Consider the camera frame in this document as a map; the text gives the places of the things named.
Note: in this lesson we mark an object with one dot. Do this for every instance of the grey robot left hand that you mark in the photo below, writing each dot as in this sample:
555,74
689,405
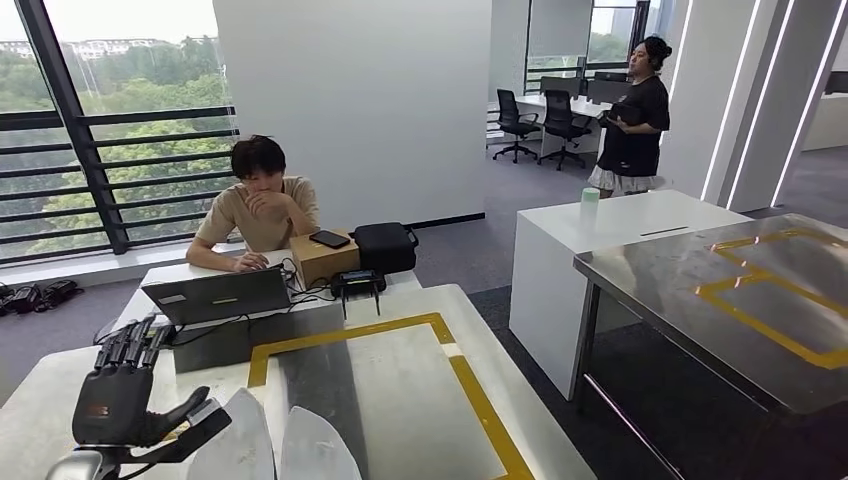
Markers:
112,404

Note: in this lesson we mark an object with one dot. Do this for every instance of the white curved car part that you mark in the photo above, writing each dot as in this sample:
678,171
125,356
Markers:
318,450
232,444

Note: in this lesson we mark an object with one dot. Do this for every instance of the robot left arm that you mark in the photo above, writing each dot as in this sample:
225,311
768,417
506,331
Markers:
73,467

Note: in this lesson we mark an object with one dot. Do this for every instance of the steel workbench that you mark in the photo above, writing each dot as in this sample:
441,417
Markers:
662,298
411,397

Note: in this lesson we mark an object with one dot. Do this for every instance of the black bags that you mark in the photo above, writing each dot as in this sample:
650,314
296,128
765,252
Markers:
40,295

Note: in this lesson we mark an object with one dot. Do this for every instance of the grey laptop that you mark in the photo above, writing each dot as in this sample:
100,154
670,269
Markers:
218,295

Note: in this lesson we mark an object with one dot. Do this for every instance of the person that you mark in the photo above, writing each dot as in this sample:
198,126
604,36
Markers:
636,126
258,212

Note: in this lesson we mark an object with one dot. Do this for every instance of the cardboard box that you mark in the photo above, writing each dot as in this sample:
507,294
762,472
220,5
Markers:
324,262

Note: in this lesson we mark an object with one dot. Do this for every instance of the black smartphone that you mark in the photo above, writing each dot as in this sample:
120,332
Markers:
329,239

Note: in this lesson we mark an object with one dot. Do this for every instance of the black remote controller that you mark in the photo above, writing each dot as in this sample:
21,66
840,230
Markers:
358,281

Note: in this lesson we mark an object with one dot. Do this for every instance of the black window railing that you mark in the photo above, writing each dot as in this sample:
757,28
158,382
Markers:
76,132

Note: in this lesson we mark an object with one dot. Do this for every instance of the black carry case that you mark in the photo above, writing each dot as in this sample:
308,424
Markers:
384,248

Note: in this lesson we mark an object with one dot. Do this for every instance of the black office chair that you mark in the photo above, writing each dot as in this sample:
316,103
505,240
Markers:
513,116
563,119

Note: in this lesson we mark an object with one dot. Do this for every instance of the pale green cup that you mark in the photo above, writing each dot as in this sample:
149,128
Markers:
590,202

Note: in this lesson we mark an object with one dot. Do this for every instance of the long white desk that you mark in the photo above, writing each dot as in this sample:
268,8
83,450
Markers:
576,106

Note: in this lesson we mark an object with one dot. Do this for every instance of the black tablet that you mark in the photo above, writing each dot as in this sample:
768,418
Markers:
626,114

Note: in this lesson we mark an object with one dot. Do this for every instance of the dark computer monitors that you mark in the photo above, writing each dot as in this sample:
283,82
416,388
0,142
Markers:
836,81

